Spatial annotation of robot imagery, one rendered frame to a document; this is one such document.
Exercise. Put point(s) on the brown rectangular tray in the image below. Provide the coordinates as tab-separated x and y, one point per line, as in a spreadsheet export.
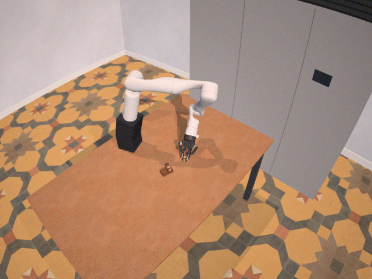
164	172

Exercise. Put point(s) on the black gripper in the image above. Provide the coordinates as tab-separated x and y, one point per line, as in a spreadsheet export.
188	142

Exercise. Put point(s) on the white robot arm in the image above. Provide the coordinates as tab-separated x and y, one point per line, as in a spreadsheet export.
135	83

